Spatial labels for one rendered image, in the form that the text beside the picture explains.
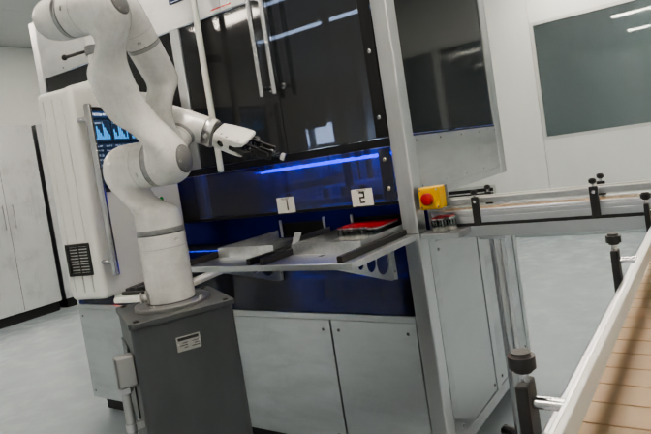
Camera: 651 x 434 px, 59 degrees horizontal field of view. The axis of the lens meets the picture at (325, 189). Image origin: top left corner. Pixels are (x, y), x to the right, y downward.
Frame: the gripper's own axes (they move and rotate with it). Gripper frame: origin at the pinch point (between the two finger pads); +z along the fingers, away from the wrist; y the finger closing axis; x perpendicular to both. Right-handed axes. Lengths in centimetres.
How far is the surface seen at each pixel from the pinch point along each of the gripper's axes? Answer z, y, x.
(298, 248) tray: 15.7, 4.5, 32.5
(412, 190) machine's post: 44, 25, 11
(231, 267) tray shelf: -2.5, -4.7, 41.7
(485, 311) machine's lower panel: 90, 49, 65
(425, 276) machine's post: 57, 15, 34
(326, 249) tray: 24.6, 1.5, 27.0
